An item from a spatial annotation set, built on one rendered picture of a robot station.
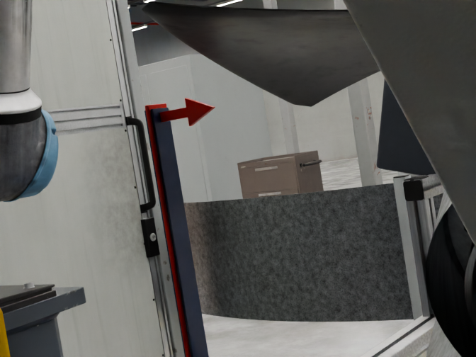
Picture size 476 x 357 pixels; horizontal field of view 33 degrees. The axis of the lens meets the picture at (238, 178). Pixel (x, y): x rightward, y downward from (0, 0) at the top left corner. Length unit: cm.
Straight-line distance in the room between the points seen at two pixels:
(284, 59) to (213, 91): 995
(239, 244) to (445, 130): 240
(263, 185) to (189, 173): 307
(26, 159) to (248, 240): 166
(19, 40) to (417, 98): 78
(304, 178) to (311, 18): 689
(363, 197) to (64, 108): 96
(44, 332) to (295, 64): 51
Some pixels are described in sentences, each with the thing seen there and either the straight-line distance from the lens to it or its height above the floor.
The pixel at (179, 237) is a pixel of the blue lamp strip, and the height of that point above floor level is 107.
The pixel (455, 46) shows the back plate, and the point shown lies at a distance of 26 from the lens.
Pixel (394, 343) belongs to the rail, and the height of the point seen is 86.
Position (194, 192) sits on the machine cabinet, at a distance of 1043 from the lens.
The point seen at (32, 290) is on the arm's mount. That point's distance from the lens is 97.
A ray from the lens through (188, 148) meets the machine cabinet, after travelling 1040.
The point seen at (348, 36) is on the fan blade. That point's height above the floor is 121.
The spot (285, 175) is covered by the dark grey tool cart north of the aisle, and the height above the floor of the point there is 73.
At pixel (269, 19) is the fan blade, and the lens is 52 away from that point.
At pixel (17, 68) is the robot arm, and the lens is 102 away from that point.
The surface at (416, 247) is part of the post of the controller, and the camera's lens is 117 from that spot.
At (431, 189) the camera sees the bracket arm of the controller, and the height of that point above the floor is 104.
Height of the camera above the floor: 115
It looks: 3 degrees down
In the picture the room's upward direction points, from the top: 9 degrees counter-clockwise
